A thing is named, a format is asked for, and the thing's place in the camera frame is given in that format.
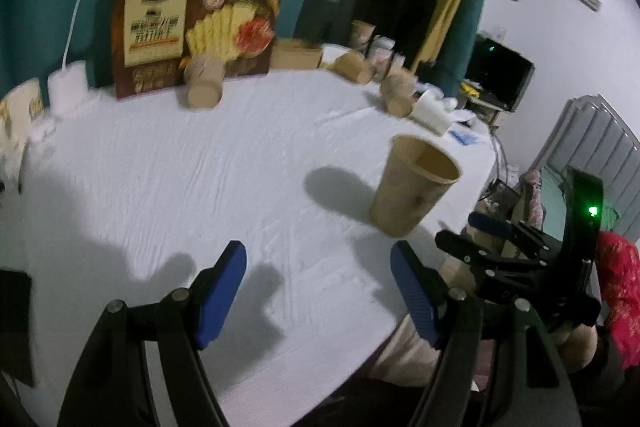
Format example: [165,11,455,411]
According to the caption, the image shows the white cable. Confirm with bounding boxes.
[487,127,511,202]

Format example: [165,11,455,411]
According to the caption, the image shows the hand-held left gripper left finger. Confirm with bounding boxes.
[57,241,247,427]

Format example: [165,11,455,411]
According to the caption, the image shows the white desk lamp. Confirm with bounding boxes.
[47,0,157,115]

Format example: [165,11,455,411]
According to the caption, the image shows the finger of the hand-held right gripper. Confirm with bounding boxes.
[435,229,501,276]
[468,212,561,258]

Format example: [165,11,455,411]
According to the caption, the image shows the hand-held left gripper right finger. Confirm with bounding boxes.
[390,241,583,427]

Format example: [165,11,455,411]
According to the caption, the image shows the person's red-sleeved right forearm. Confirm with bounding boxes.
[552,231,640,373]

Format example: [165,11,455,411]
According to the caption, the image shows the teal curtain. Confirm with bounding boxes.
[0,0,511,95]

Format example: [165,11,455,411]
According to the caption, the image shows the white printed tub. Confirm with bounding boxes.
[0,78,46,142]

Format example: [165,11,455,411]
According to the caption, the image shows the white paper cup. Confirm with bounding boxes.
[411,89,453,136]

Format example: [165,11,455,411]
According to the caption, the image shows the brown paper cup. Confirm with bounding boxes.
[369,134,462,238]
[350,20,377,52]
[183,54,224,110]
[380,72,419,118]
[332,52,375,86]

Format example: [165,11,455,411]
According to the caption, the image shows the grey radiator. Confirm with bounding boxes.
[531,94,640,228]

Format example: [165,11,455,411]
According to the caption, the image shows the small cardboard box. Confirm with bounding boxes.
[270,39,324,70]

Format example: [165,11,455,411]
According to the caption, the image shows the brown biscuit box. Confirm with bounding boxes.
[111,0,286,100]

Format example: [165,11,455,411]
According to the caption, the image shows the black monitor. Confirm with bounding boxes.
[462,34,535,112]

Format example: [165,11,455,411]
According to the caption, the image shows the black flat object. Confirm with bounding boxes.
[0,269,37,389]

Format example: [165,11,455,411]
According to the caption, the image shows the pink patterned cloth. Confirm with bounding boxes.
[517,170,546,238]

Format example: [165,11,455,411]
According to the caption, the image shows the white printed jar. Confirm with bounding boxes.
[369,36,396,75]

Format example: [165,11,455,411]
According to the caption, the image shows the person's beige trousers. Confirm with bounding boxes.
[345,252,496,393]

